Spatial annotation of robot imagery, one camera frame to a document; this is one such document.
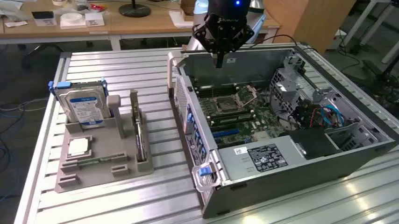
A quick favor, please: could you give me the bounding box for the blue data wire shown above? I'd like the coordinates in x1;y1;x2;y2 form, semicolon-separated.
321;105;346;128

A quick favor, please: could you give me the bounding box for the metal disk bay cage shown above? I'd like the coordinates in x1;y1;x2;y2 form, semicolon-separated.
269;67;315;115

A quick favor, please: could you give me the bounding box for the wooden desk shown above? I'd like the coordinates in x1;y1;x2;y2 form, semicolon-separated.
0;0;282;51

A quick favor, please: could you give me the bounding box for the installed RAM stick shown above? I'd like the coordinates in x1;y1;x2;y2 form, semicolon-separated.
213;113;255;125

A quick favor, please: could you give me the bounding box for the silver CPU chip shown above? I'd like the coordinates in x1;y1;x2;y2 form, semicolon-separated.
67;138;91;157

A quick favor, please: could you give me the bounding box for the blue expansion slot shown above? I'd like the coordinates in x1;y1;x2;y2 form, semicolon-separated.
213;129;239;139

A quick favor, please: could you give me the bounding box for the wooden cabinet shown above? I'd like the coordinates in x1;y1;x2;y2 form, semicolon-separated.
258;0;359;55

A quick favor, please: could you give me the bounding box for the white box with black top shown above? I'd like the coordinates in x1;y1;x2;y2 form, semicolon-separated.
31;11;59;27

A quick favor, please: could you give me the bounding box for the plain white box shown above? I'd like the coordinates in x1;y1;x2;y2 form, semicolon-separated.
84;13;106;28

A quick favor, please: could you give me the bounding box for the white box holding tape roll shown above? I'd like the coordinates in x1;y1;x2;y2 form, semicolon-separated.
59;13;87;30

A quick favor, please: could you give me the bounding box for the clear plastic bag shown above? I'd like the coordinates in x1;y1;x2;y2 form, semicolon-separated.
0;4;32;22

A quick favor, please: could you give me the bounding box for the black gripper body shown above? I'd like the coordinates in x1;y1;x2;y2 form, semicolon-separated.
205;0;251;54

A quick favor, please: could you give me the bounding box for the green motherboard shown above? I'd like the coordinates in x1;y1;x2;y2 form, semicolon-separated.
190;79;283;150

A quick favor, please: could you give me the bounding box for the grey parts rack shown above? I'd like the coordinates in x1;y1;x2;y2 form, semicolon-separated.
55;90;157;194

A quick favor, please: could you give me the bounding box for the red wire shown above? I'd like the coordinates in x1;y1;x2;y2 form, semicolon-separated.
310;106;323;128

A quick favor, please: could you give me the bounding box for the metal socket cover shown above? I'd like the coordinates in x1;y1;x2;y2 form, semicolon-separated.
237;84;259;103

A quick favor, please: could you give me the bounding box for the green loose RAM stick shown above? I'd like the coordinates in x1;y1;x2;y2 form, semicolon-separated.
76;155;115;166

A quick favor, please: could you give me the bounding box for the CPU socket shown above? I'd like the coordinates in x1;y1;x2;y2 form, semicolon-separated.
215;96;239;112

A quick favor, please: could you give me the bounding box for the black round lamp base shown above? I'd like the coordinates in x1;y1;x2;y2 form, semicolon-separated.
118;0;153;18

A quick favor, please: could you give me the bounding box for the white table frame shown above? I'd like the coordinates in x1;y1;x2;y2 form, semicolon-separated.
342;0;399;64

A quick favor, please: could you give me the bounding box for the open black PC case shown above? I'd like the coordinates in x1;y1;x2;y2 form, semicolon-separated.
167;42;399;220

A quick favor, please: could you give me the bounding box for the grey card retention bracket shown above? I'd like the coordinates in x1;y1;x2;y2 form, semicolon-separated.
191;163;221;193

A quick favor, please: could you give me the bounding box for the black cable behind case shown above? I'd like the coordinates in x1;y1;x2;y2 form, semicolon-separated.
251;34;314;51

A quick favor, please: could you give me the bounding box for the grey power supply unit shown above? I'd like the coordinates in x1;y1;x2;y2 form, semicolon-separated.
218;136;310;182

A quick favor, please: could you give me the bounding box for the hard disk with blue bracket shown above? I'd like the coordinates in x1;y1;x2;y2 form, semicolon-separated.
48;79;114;129

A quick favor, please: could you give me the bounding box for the beige case handle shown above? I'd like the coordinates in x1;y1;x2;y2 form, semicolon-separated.
167;51;189;91

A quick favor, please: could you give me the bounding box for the black wire bundle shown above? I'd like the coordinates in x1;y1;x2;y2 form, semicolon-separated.
275;109;302;133

